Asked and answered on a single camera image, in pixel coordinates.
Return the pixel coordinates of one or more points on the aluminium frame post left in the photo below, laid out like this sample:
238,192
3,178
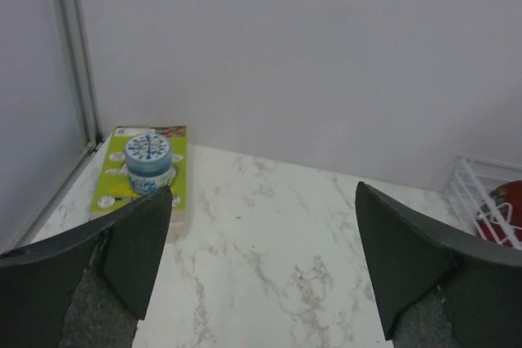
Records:
48,122

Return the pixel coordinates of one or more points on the red floral plate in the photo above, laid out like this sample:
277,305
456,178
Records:
507,200

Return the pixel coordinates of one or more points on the blue white round jar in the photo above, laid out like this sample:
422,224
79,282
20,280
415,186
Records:
149,165

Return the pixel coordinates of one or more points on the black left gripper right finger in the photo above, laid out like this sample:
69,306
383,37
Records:
435,285

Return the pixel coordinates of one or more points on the white wire dish rack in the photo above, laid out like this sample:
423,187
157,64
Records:
472,180

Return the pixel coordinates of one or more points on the green box with wooden base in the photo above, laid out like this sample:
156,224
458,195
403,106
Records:
113,189

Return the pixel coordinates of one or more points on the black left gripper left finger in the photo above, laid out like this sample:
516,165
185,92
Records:
88,286

